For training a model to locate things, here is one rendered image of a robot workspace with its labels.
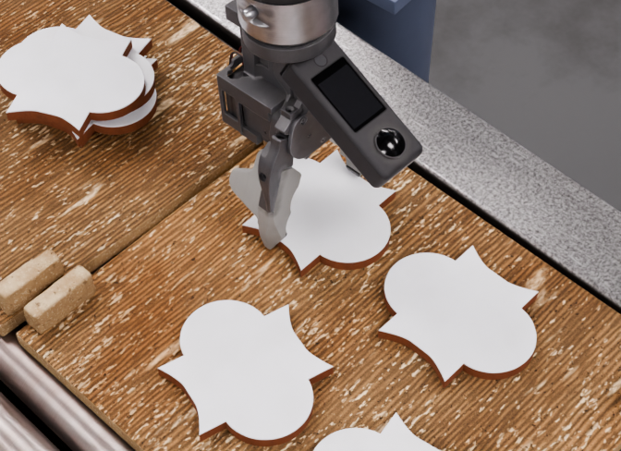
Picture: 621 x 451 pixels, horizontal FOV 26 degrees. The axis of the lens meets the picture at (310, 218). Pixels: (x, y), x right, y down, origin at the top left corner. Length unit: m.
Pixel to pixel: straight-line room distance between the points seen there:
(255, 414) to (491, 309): 0.21
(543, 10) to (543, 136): 0.34
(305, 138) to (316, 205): 0.11
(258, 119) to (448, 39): 1.62
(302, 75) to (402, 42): 0.64
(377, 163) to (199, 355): 0.21
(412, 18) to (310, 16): 0.66
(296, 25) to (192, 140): 0.27
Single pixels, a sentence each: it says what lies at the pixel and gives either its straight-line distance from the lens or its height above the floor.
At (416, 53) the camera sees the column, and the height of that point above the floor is 0.67.
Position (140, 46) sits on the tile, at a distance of 1.25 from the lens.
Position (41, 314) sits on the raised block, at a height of 0.96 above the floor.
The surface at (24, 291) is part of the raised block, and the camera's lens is 1.10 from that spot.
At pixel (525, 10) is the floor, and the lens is 2.74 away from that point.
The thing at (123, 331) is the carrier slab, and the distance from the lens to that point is 1.09.
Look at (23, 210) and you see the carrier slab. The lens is 1.18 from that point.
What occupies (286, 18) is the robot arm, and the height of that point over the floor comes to 1.18.
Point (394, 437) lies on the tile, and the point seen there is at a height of 0.95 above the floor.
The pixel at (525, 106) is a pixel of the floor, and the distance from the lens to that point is 2.56.
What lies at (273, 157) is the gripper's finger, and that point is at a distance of 1.04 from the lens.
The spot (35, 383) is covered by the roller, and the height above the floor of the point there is 0.92.
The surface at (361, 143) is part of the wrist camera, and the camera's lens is 1.00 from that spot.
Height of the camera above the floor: 1.83
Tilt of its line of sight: 51 degrees down
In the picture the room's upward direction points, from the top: straight up
